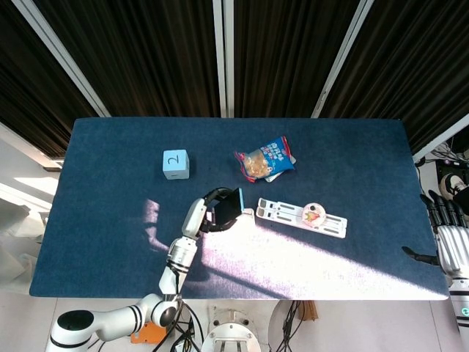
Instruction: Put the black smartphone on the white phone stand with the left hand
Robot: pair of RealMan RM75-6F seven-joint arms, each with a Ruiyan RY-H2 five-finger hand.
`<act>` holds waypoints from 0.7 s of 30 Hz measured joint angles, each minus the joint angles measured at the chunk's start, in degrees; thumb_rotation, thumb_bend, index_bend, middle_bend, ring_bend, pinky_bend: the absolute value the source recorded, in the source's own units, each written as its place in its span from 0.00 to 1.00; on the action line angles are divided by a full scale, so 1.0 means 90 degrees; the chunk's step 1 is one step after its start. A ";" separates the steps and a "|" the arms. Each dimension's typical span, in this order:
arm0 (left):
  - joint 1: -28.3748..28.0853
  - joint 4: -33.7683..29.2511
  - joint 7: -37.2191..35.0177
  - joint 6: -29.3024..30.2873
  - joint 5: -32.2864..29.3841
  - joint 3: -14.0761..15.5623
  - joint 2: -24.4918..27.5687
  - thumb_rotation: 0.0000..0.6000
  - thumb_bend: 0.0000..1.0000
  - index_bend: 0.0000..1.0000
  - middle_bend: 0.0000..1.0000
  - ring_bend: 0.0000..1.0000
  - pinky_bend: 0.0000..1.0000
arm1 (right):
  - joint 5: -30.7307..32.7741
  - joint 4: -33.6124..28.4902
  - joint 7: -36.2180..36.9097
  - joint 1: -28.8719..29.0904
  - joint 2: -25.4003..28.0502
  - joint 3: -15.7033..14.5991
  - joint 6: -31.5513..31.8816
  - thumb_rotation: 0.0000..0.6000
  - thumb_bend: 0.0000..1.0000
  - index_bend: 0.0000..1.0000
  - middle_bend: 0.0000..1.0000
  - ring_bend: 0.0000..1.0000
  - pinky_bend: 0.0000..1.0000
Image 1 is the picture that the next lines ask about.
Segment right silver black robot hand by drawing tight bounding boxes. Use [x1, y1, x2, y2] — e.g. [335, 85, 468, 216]
[402, 190, 469, 276]

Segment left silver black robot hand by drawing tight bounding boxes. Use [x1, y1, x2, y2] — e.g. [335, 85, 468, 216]
[181, 187, 245, 239]

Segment black smartphone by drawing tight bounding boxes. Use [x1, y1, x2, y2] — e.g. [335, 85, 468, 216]
[213, 187, 245, 225]

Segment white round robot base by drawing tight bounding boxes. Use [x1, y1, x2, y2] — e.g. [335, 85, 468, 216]
[200, 307, 262, 352]

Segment small white phone stand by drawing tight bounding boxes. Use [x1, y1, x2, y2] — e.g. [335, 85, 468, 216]
[205, 208, 255, 224]

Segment orange device box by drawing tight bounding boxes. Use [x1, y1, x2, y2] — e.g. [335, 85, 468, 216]
[130, 322, 166, 345]

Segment light blue numbered cube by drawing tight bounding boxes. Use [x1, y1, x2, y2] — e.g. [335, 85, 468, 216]
[161, 149, 191, 180]

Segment white black sneaker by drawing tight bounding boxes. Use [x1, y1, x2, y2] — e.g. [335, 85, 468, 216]
[438, 172, 469, 206]

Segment white flat tray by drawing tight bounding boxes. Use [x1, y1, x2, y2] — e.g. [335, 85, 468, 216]
[255, 197, 348, 240]

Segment white packet under snack bag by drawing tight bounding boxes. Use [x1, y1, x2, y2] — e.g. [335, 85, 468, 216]
[265, 153, 298, 184]

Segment blue snack bag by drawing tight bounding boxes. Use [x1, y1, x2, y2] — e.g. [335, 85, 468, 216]
[234, 135, 297, 183]

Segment round pink cartoon badge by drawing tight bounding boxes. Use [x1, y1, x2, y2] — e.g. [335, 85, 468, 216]
[301, 202, 326, 226]

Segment dark blue felt table cover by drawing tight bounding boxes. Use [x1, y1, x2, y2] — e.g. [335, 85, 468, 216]
[28, 117, 451, 301]

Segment brown wooden piece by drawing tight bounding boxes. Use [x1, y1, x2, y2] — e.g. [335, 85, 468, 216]
[298, 300, 320, 323]

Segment black pleated curtain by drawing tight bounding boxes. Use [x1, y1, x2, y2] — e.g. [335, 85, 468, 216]
[233, 0, 359, 118]
[322, 0, 469, 155]
[34, 0, 221, 118]
[0, 0, 99, 158]

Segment grey tangled cables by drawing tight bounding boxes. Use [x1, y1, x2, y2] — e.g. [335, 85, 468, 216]
[416, 141, 469, 172]

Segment white window frame post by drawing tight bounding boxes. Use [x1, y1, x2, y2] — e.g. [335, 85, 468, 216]
[212, 0, 235, 118]
[311, 0, 374, 119]
[10, 0, 111, 118]
[412, 113, 469, 163]

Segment black cable bundle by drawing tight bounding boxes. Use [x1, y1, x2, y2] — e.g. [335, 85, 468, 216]
[153, 299, 203, 352]
[276, 300, 307, 352]

